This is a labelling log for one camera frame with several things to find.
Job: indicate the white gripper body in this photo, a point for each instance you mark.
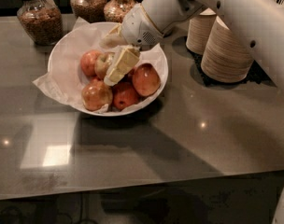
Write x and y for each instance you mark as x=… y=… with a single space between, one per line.
x=136 y=28

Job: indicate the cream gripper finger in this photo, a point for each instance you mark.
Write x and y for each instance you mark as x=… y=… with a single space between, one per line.
x=113 y=38
x=125 y=58

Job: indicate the yellow-green apple with sticker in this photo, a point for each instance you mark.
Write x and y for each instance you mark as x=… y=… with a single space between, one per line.
x=103 y=61

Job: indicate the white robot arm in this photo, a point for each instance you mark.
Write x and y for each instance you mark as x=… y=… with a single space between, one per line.
x=234 y=132

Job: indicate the small red apple middle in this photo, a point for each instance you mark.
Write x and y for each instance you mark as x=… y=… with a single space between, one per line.
x=129 y=75

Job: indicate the red apple right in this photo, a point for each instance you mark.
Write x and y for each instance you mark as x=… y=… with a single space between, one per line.
x=146 y=80

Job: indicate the red apple back left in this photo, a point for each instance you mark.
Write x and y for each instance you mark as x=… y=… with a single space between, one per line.
x=88 y=61

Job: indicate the white bowl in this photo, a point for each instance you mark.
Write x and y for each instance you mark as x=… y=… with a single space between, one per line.
x=64 y=52

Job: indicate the red apple front middle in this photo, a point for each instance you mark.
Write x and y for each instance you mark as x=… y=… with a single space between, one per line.
x=124 y=95

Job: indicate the red-yellow apple front left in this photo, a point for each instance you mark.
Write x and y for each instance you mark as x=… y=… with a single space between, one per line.
x=96 y=94

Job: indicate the glass cereal jar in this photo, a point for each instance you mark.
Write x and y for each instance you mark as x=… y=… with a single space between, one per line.
x=41 y=20
x=115 y=10
x=89 y=10

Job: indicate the back stack of paper bowls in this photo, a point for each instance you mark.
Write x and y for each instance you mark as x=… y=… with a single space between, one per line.
x=199 y=31

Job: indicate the stack of paper bowls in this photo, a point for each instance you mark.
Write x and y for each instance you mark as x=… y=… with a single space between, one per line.
x=224 y=58
x=199 y=31

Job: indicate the white paper liner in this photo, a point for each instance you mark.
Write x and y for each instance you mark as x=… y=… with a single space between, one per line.
x=70 y=47

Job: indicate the glass cereal jar far left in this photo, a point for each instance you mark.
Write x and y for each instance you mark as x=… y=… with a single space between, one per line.
x=41 y=20

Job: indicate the front stack of paper bowls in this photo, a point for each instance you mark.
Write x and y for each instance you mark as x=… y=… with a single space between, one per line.
x=224 y=58

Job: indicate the black mat under stacks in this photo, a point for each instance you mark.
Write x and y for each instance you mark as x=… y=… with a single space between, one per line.
x=255 y=74

